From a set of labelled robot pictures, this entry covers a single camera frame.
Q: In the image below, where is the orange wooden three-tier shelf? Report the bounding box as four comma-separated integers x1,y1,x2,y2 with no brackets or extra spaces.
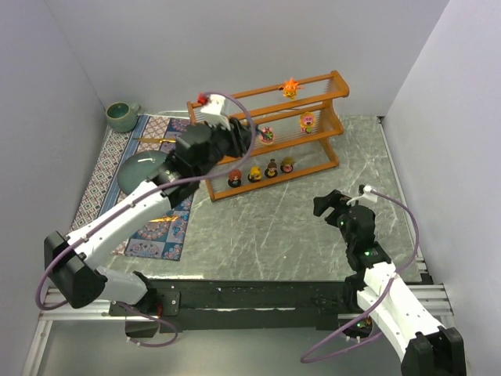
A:
205,70,350,202

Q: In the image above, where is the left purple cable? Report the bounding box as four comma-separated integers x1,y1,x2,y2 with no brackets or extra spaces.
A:
34,92,259,349

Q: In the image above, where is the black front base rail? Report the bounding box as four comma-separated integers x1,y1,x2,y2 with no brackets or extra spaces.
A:
109,274,366,339

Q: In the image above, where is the yellow-haired figurine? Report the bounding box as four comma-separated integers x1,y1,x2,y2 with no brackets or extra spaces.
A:
247,166,262,183

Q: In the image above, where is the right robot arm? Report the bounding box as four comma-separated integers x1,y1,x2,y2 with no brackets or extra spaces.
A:
313,185,467,375

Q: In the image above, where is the patterned blue placemat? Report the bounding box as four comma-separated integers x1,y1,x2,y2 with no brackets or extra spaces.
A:
70,115,193,261

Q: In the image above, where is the straw hat figurine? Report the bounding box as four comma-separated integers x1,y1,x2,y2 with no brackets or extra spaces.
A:
280,157,294,174

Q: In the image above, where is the pink bear sunflower toy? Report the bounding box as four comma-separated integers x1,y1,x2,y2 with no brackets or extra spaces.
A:
299,111,316,134

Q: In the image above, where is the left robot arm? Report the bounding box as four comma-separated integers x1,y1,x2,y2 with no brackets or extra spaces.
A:
44,117,257,312

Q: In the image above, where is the brown-haired figurine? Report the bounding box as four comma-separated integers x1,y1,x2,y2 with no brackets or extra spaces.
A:
265,158,278,179

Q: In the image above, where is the orange dragon toy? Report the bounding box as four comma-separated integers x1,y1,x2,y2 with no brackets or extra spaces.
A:
278,78,303,100

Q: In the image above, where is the pink donut strawberry toy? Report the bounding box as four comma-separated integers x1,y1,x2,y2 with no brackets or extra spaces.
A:
258,127,276,146

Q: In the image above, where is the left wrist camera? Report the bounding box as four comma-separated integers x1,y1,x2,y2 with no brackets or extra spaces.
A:
197,93,230,130

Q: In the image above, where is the red-haired figurine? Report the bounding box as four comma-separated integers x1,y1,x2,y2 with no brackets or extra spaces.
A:
227,169,242,188

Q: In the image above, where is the gold fork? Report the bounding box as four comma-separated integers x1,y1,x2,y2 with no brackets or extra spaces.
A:
150,215,178,222

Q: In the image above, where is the green ceramic mug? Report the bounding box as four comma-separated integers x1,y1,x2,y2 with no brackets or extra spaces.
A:
106,102,142,133

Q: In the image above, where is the teal ceramic plate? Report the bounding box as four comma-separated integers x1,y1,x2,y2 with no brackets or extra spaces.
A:
117,150,167,195

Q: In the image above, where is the gold knife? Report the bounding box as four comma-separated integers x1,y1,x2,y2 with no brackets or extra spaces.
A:
134,137,176,143

